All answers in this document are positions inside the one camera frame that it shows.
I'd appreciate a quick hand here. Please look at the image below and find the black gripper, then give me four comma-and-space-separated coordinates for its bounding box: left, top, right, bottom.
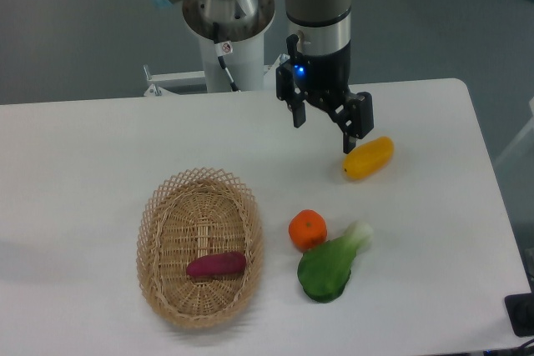
275, 34, 374, 154

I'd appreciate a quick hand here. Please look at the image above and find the purple sweet potato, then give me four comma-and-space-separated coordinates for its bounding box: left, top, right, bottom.
186, 251, 247, 277

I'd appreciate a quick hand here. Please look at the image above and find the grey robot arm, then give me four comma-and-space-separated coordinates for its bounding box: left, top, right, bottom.
154, 0, 374, 153

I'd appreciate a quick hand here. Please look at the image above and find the woven wicker basket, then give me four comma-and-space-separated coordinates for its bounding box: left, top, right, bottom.
136, 168, 264, 328

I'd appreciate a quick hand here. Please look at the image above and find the yellow mango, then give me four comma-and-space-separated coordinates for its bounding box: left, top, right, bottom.
342, 136, 395, 180

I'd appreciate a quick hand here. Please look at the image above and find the orange tangerine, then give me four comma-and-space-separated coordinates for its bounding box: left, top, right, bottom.
288, 209, 328, 252

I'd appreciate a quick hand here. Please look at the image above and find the green bok choy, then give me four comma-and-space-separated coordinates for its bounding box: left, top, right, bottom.
297, 221, 373, 303

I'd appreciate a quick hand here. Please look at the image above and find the black device at table edge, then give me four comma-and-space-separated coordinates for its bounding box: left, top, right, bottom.
504, 293, 533, 337

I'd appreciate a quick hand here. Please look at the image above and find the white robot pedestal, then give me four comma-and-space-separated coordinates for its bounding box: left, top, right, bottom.
197, 33, 264, 93

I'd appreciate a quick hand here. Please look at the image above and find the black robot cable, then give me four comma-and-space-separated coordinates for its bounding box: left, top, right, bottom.
211, 21, 240, 93

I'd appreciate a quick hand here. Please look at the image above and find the white metal base frame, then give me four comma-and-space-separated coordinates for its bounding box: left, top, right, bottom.
143, 59, 279, 97

